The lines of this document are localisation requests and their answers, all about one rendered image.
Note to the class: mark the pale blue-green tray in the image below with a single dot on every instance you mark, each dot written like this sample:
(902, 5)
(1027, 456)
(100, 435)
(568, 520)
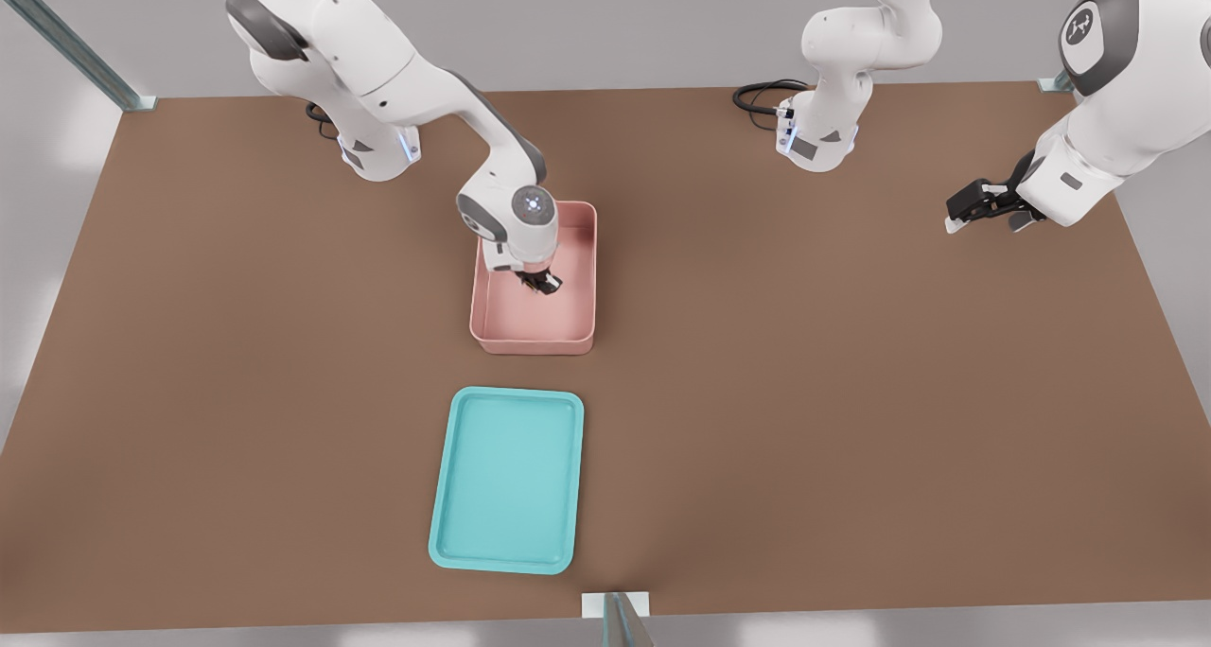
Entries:
(506, 481)

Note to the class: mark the pink rectangular box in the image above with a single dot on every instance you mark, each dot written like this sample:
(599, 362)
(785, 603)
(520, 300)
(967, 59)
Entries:
(535, 325)

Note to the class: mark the silver frame post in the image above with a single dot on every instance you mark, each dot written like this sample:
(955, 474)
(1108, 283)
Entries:
(1057, 83)
(617, 619)
(66, 37)

